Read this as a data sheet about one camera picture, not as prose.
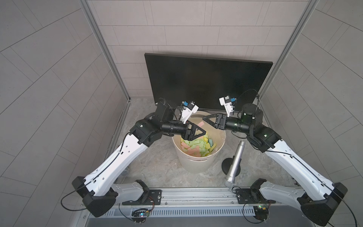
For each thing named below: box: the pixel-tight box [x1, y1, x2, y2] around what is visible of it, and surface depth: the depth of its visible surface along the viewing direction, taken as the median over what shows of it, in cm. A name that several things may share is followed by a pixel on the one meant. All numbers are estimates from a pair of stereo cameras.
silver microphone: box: [224, 140, 246, 189], surface depth 68 cm
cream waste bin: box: [172, 110, 226, 174], surface depth 80 cm
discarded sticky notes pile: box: [180, 132, 217, 158], surface depth 82 cm
